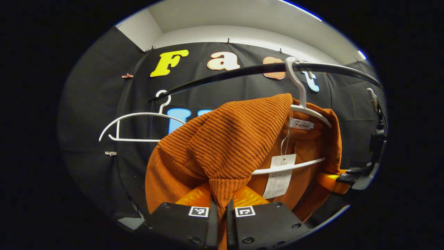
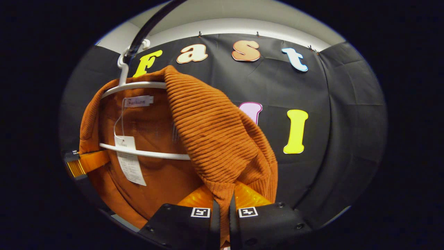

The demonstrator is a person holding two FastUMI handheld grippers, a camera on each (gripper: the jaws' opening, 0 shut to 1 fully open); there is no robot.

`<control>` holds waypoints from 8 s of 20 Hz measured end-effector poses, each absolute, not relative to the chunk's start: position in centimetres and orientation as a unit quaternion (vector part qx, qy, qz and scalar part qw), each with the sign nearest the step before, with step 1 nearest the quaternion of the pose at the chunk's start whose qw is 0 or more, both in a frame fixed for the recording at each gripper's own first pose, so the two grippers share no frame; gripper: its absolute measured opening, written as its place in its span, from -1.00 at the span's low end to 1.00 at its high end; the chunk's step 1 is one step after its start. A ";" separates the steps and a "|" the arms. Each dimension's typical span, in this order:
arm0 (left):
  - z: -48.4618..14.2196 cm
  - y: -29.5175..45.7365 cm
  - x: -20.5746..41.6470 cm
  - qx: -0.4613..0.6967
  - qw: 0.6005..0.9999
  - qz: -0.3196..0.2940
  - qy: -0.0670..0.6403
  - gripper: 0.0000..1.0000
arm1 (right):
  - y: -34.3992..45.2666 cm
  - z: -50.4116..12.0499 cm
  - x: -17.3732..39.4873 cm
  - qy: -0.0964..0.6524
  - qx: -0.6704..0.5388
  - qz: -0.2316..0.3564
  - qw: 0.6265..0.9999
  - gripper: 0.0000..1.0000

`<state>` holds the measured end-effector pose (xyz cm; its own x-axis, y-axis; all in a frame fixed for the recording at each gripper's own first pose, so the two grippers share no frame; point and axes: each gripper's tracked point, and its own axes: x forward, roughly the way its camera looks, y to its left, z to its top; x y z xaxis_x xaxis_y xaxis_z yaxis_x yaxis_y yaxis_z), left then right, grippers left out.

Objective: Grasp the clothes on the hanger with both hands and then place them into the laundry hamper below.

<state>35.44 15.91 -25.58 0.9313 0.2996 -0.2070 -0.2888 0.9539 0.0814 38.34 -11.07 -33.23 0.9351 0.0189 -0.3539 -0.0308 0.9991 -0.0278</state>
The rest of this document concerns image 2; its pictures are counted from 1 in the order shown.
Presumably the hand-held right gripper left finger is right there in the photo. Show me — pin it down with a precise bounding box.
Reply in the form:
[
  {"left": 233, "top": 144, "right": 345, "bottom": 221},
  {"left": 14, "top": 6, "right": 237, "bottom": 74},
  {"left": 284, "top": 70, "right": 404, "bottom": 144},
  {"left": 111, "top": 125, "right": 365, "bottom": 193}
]
[{"left": 138, "top": 184, "right": 221, "bottom": 250}]

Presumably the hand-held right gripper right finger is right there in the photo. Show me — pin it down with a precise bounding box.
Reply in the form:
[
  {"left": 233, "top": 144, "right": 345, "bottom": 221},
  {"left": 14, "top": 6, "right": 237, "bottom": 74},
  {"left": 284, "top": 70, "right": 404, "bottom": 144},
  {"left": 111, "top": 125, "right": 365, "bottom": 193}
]
[{"left": 229, "top": 181, "right": 313, "bottom": 250}]

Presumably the orange corduroy jacket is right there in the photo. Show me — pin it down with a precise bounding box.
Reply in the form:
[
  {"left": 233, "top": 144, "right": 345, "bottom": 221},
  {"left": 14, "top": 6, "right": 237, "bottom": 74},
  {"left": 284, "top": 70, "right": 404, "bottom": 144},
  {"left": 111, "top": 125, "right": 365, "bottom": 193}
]
[{"left": 79, "top": 65, "right": 279, "bottom": 248}]

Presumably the white plastic clothes hanger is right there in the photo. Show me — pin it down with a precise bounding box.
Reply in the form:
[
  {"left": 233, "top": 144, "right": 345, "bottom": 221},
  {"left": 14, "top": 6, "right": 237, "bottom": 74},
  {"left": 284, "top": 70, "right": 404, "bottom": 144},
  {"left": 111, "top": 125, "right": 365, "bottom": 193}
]
[{"left": 100, "top": 38, "right": 191, "bottom": 161}]

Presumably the black backdrop cloth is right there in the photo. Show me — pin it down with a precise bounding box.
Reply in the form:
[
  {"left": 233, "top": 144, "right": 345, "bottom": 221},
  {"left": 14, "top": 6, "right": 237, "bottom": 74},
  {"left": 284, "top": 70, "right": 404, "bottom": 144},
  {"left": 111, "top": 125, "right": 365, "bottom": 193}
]
[{"left": 59, "top": 33, "right": 387, "bottom": 230}]

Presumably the black clothes rail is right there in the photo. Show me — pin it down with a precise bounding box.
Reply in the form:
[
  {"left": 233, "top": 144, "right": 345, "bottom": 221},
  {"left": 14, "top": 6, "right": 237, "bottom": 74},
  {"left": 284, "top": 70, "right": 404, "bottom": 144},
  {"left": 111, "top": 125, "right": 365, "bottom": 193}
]
[{"left": 123, "top": 0, "right": 188, "bottom": 65}]

